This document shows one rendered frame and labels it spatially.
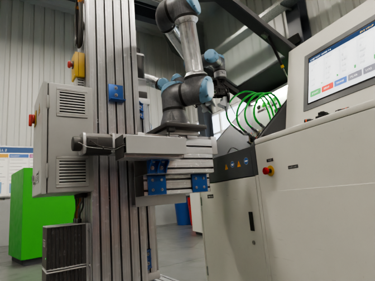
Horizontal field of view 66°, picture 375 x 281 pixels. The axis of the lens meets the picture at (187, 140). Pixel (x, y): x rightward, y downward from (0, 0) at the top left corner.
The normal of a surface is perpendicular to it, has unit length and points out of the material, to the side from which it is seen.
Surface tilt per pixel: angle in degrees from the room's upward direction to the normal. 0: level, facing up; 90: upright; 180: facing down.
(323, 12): 90
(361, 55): 76
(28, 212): 90
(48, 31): 90
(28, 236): 90
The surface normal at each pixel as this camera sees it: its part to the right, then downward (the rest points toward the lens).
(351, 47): -0.90, -0.25
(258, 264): -0.90, -0.01
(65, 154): 0.54, -0.21
